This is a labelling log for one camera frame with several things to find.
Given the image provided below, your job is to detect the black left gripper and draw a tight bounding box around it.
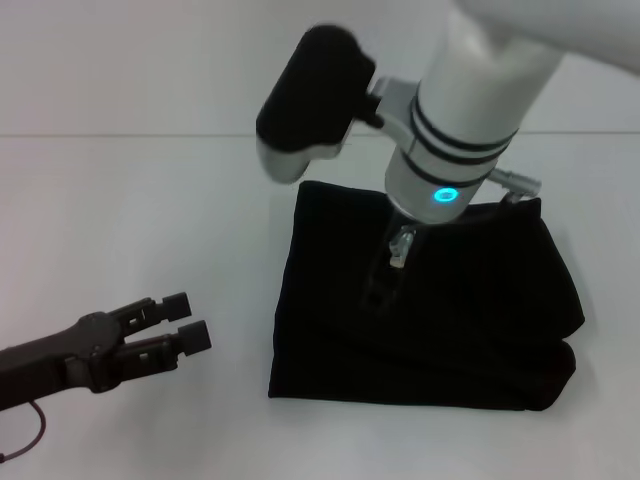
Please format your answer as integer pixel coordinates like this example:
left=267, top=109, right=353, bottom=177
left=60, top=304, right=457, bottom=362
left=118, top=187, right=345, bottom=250
left=0, top=291, right=212, bottom=414

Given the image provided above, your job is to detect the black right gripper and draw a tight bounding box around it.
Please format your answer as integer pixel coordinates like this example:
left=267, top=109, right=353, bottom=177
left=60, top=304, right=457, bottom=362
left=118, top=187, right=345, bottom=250
left=359, top=207, right=422, bottom=315

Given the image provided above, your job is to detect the black shirt with FREE print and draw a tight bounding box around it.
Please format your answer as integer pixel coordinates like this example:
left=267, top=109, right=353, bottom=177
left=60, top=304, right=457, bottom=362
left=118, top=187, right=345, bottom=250
left=267, top=180, right=586, bottom=414

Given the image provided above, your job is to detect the dark red thin cable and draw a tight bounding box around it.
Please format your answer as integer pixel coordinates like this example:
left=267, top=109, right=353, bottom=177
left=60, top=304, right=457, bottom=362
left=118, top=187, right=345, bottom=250
left=0, top=399, right=50, bottom=462

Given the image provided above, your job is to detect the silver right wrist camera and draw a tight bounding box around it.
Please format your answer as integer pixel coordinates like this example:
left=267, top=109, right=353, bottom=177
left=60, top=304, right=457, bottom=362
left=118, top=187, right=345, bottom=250
left=254, top=23, right=380, bottom=187

